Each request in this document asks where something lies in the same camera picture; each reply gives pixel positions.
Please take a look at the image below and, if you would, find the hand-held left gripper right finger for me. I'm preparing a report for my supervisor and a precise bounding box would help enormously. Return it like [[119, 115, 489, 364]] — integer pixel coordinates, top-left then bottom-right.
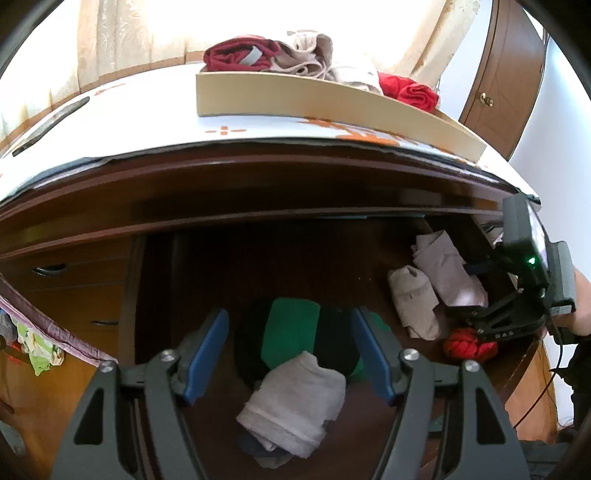
[[351, 308, 532, 480]]

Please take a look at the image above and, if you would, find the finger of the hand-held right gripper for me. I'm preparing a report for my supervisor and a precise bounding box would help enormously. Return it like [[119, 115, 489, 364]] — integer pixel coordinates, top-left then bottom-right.
[[444, 287, 525, 326], [464, 256, 509, 278]]

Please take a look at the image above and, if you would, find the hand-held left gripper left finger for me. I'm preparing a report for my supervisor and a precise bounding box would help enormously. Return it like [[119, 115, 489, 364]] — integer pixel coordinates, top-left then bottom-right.
[[51, 308, 230, 480]]

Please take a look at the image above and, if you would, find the green and black underwear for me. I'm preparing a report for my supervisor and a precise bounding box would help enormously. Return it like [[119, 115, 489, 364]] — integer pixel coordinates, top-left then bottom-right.
[[235, 298, 393, 385]]

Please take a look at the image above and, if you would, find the grey white underwear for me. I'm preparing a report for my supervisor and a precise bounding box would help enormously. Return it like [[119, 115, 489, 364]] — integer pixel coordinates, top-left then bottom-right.
[[235, 351, 347, 460]]

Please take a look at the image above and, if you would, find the large wooden drawer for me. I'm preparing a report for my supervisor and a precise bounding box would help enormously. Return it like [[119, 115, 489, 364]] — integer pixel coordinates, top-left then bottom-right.
[[129, 212, 550, 480]]

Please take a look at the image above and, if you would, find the bright red underwear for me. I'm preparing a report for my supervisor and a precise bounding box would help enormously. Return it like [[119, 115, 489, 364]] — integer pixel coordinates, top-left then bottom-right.
[[378, 71, 439, 112]]

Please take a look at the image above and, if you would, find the shallow beige tray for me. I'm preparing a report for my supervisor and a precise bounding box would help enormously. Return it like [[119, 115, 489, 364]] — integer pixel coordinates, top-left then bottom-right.
[[195, 65, 488, 164]]

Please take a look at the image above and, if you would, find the pinkish beige underwear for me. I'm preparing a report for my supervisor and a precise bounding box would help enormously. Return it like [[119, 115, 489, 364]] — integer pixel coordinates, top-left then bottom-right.
[[270, 31, 334, 80]]

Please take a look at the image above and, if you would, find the dark red grey-labelled underwear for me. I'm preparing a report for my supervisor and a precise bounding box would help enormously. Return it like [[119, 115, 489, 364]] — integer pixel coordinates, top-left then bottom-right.
[[203, 39, 283, 72]]

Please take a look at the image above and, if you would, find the red knotted underwear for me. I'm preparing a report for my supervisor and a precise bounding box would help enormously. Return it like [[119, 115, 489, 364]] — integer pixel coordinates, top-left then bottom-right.
[[443, 328, 500, 363]]

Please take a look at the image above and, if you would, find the light beige underwear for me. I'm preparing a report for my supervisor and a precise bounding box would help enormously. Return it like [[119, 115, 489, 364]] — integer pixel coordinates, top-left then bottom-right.
[[387, 265, 441, 341]]

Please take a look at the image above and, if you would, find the dark blue grey underwear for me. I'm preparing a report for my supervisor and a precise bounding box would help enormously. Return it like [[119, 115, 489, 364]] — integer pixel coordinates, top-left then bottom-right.
[[237, 431, 296, 469]]

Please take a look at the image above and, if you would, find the small wooden drawer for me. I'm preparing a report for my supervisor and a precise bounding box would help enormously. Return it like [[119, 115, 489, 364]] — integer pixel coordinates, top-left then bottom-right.
[[9, 253, 134, 288], [28, 286, 126, 334]]

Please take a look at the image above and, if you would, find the person's right hand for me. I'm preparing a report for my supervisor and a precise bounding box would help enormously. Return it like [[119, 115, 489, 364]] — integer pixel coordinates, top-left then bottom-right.
[[566, 270, 591, 335]]

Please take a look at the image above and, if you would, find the green white cloth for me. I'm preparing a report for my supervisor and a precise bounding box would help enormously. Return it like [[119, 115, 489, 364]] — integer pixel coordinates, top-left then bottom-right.
[[14, 318, 64, 376]]

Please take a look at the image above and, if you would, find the brown wooden wardrobe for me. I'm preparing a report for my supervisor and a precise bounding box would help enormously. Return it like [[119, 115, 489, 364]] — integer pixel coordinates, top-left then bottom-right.
[[458, 0, 548, 161]]

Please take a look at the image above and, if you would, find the dark wooden dresser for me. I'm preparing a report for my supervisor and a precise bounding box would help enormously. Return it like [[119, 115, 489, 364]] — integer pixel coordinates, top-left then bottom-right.
[[0, 138, 559, 480]]

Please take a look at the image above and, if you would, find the white orange printed table cover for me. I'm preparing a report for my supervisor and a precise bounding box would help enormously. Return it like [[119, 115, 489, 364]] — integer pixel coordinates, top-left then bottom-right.
[[0, 62, 539, 204]]

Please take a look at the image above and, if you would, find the black smartphone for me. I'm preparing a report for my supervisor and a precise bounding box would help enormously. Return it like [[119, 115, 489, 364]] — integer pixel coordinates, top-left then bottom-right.
[[11, 97, 90, 158]]

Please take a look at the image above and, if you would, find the cream orange patterned curtain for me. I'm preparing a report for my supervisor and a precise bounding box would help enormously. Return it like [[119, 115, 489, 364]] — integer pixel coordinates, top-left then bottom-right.
[[0, 0, 481, 153]]

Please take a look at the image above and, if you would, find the black cable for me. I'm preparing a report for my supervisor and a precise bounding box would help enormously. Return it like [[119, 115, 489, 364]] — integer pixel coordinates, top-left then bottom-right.
[[512, 340, 565, 429]]

